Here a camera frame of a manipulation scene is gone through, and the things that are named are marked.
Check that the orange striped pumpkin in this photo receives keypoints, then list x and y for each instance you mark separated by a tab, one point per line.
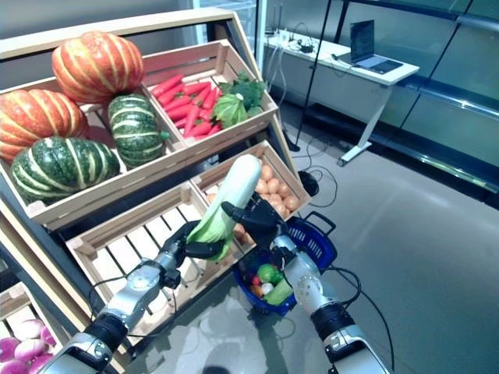
39	121
97	66

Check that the small red radish toy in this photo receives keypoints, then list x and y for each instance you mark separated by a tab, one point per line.
256	280

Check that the wooden display shelf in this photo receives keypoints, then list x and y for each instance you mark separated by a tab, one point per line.
117	33

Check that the white desk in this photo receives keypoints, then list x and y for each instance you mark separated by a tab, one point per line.
401	74

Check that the black round floor base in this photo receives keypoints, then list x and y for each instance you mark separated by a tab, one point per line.
308	183

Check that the small green lettuce toy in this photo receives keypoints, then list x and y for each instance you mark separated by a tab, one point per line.
270	272

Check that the purple white turnip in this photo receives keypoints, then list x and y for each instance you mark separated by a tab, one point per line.
39	362
29	348
13	366
47	335
8	346
29	329

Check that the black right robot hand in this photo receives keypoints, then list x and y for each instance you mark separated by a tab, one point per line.
261	222

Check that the orange fruit toy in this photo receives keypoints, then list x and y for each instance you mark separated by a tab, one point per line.
255	290

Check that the red vegetables in top crate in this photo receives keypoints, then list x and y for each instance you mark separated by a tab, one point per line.
199	128

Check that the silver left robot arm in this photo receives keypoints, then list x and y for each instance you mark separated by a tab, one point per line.
128	296

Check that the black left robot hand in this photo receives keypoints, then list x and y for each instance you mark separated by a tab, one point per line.
175	243

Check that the black tripod stand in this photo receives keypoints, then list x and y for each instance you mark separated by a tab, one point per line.
312	78

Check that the small black electronic device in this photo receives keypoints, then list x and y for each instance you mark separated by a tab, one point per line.
306	48

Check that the dark green leafy greens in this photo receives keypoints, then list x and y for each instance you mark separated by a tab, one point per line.
249	91

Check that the green striped pumpkin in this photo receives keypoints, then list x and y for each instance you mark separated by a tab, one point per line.
64	169
134	128

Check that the red carrot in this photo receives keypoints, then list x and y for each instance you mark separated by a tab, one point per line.
171	95
191	118
167	85
197	87

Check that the napa cabbage toy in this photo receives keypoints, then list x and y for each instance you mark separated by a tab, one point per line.
278	292
238	183

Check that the blue plastic shopping basket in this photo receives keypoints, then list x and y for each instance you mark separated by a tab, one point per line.
312	241

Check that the glass door cabinet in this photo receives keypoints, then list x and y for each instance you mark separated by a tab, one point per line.
241	15

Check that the round green cabbage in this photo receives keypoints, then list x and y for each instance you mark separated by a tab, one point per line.
230	111

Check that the white garlic toy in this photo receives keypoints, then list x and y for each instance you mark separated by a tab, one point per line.
267	288

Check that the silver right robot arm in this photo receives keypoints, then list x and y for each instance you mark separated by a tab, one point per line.
312	288

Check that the open grey laptop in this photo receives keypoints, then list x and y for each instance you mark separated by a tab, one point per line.
362	39

